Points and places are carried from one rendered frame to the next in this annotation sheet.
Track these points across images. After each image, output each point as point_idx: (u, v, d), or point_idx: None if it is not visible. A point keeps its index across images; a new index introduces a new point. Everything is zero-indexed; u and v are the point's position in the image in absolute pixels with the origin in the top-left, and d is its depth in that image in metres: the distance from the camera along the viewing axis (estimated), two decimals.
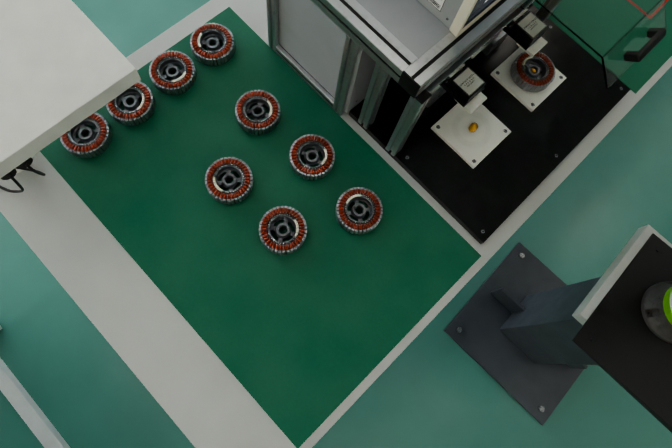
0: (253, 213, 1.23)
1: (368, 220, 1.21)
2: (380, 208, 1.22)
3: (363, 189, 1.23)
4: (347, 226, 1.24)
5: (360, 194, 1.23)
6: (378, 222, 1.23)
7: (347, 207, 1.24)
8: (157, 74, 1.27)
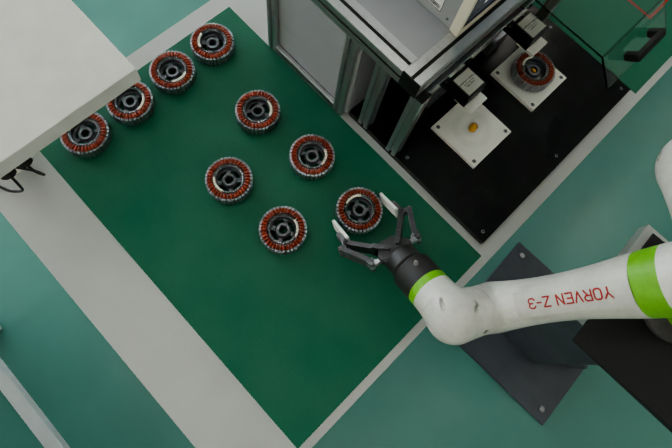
0: (253, 213, 1.23)
1: (368, 220, 1.21)
2: (380, 208, 1.22)
3: (363, 189, 1.23)
4: (347, 226, 1.24)
5: (360, 194, 1.23)
6: (378, 222, 1.23)
7: (347, 207, 1.24)
8: (157, 74, 1.27)
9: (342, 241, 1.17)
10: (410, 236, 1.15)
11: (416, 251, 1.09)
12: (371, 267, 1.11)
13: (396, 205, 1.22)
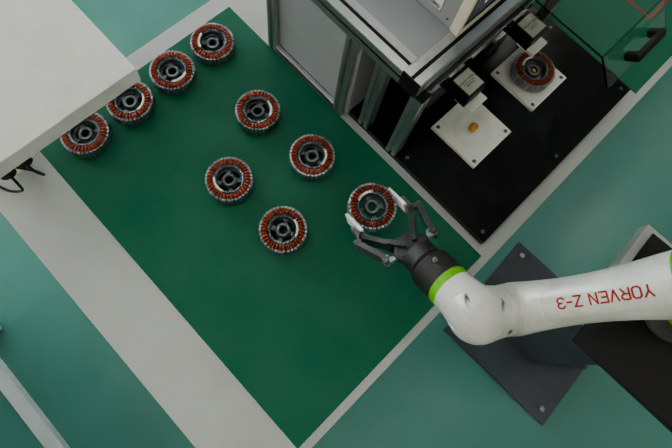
0: (253, 213, 1.23)
1: (382, 217, 1.16)
2: (394, 204, 1.17)
3: (375, 185, 1.18)
4: (360, 224, 1.18)
5: (372, 190, 1.17)
6: (392, 218, 1.17)
7: (359, 204, 1.19)
8: (157, 74, 1.27)
9: (357, 235, 1.13)
10: (426, 231, 1.10)
11: (434, 247, 1.04)
12: (386, 264, 1.06)
13: (405, 200, 1.16)
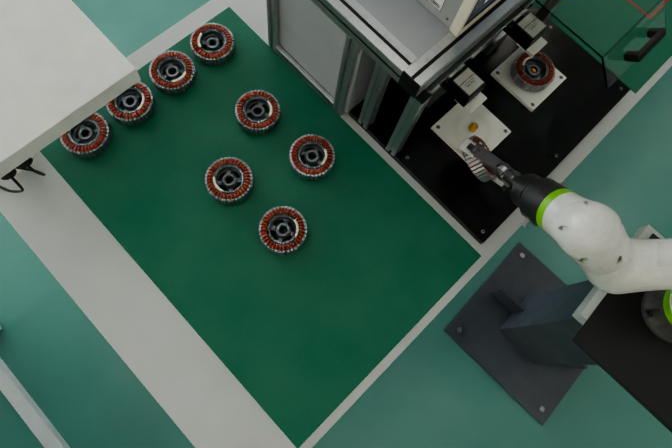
0: (253, 213, 1.23)
1: (488, 167, 1.18)
2: None
3: (491, 152, 1.24)
4: (464, 157, 1.19)
5: (488, 151, 1.23)
6: (489, 178, 1.19)
7: None
8: (157, 74, 1.27)
9: None
10: None
11: None
12: (505, 167, 1.05)
13: None
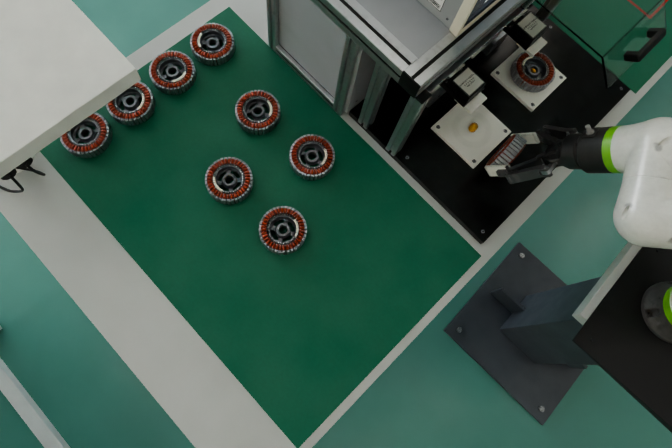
0: (253, 213, 1.23)
1: (517, 153, 1.19)
2: None
3: None
4: (511, 136, 1.22)
5: None
6: (511, 154, 1.17)
7: None
8: (157, 74, 1.27)
9: (539, 136, 1.21)
10: None
11: (581, 169, 1.05)
12: (578, 133, 1.12)
13: (505, 175, 1.17)
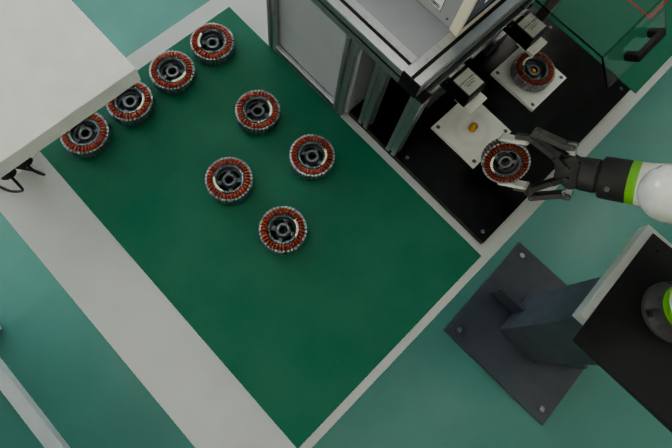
0: (253, 213, 1.23)
1: (521, 161, 1.20)
2: (517, 146, 1.18)
3: (490, 152, 1.20)
4: (510, 171, 1.26)
5: (493, 157, 1.20)
6: (527, 150, 1.20)
7: (495, 166, 1.24)
8: (157, 74, 1.27)
9: (524, 191, 1.23)
10: (567, 152, 1.12)
11: (592, 170, 1.08)
12: (569, 198, 1.17)
13: (522, 137, 1.16)
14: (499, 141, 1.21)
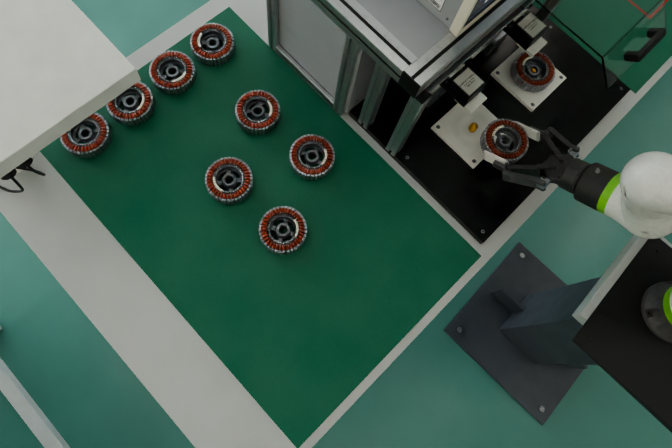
0: (253, 213, 1.23)
1: (518, 148, 1.23)
2: (525, 134, 1.24)
3: (504, 120, 1.25)
4: None
5: (503, 125, 1.24)
6: (526, 148, 1.24)
7: None
8: (157, 74, 1.27)
9: (503, 167, 1.19)
10: (568, 152, 1.17)
11: (587, 162, 1.11)
12: (543, 186, 1.13)
13: (536, 129, 1.24)
14: None
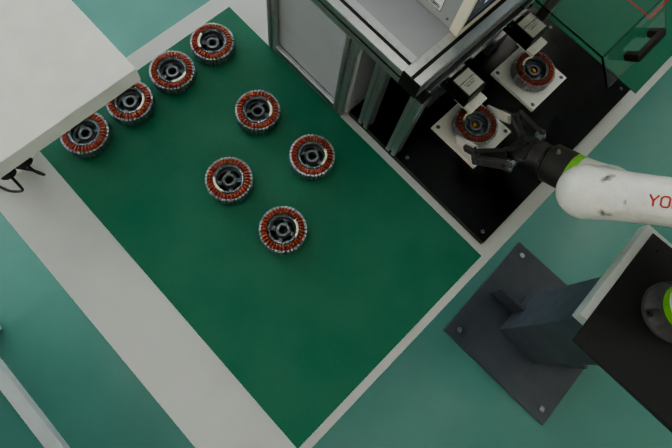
0: (253, 213, 1.23)
1: (488, 132, 1.28)
2: (495, 119, 1.29)
3: None
4: None
5: (473, 110, 1.29)
6: (495, 132, 1.29)
7: None
8: (157, 74, 1.27)
9: (472, 151, 1.24)
10: (535, 134, 1.22)
11: (551, 144, 1.16)
12: (509, 168, 1.18)
13: (507, 112, 1.28)
14: None
